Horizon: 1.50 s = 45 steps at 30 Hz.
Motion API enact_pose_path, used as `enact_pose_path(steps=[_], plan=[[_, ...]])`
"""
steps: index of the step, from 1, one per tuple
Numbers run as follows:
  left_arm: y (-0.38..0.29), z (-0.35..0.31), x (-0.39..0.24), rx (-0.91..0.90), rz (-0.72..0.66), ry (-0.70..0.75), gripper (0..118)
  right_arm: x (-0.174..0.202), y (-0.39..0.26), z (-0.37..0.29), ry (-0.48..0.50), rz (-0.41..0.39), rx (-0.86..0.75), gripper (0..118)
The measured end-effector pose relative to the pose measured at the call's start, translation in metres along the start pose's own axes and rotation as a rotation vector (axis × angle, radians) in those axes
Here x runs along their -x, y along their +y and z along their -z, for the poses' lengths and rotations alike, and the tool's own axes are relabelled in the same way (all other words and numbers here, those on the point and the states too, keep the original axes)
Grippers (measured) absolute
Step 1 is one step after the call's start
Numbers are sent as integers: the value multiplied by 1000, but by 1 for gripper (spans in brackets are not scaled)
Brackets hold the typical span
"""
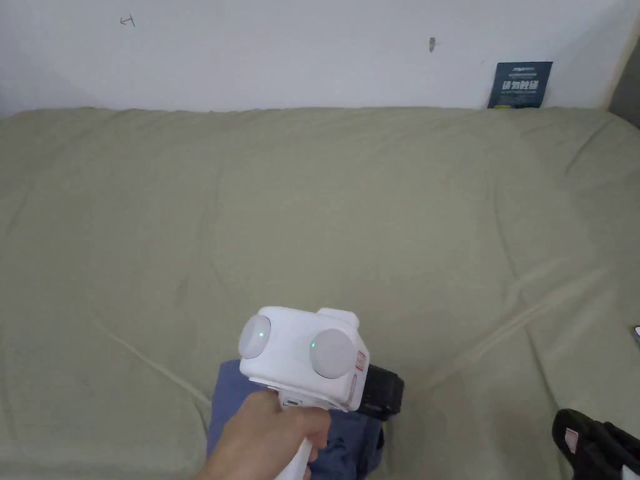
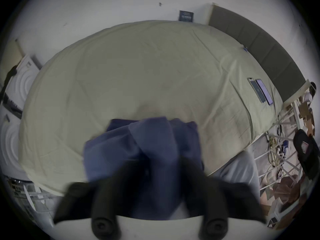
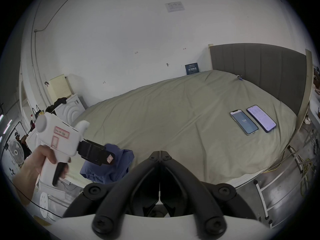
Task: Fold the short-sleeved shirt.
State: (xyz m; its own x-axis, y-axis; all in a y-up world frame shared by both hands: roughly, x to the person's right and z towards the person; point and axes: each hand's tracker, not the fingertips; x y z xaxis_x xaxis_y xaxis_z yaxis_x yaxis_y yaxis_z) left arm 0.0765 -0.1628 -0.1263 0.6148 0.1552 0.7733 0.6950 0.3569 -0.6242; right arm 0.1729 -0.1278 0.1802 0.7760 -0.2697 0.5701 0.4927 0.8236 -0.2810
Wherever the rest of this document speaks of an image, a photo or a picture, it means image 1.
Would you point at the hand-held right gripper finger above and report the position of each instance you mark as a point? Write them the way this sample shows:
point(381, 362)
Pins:
point(595, 442)

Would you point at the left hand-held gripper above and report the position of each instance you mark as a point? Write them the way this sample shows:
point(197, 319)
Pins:
point(295, 365)

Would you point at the dark blue printed card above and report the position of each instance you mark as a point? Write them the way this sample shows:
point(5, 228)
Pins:
point(520, 85)

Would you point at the bed with pale green sheet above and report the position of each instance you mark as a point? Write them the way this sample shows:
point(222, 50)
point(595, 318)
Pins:
point(320, 200)

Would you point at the person's left hand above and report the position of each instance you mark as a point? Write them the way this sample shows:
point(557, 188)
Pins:
point(260, 435)

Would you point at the dark blue garment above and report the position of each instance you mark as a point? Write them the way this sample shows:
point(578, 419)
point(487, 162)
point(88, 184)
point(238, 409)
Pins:
point(345, 447)

